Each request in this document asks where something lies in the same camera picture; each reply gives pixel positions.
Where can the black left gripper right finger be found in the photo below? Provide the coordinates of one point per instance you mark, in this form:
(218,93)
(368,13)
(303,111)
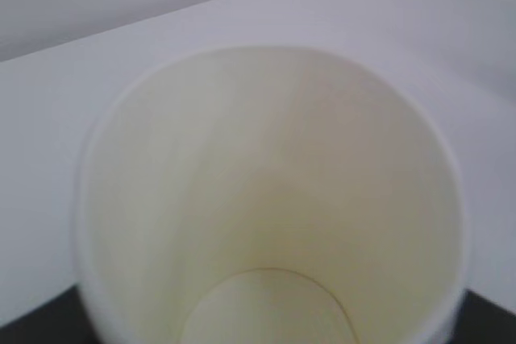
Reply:
(480,321)

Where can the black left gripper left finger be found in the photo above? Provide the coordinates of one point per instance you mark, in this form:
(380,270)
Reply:
(61,320)

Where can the white paper cup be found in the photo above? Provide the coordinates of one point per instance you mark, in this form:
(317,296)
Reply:
(268,194)

